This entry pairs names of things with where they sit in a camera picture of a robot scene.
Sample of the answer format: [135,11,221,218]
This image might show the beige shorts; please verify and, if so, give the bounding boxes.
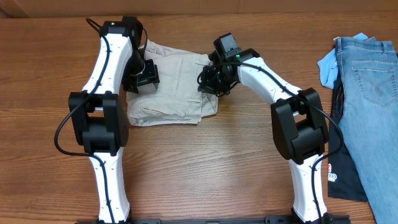
[126,41,218,126]

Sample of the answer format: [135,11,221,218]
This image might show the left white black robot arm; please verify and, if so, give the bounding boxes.
[65,16,160,223]

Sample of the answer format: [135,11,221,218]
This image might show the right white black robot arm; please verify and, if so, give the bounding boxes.
[197,33,329,223]

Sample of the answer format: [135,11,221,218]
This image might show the light blue shirt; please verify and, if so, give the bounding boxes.
[317,32,377,90]

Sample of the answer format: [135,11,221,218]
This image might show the blue denim jeans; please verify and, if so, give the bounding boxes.
[335,37,397,223]

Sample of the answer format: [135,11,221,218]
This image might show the dark navy garment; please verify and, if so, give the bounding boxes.
[328,79,368,202]

